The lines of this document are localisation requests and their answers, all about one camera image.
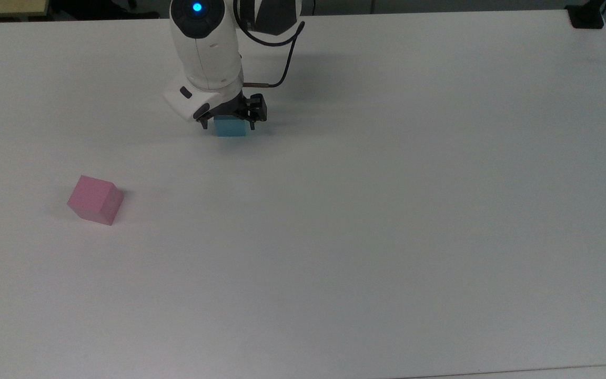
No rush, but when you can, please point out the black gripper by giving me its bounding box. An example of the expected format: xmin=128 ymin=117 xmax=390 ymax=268
xmin=194 ymin=93 xmax=268 ymax=130

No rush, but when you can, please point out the blue cube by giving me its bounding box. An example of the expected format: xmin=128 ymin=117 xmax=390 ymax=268
xmin=213 ymin=115 xmax=247 ymax=138

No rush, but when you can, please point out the pink cube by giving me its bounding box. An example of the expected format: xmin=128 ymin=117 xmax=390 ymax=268
xmin=67 ymin=175 xmax=125 ymax=226

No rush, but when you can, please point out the beige wooden board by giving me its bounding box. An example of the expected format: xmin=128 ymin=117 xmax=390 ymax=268
xmin=0 ymin=0 xmax=52 ymax=19

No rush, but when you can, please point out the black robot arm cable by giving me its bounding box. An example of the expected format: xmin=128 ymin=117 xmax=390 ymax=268
xmin=234 ymin=0 xmax=317 ymax=89

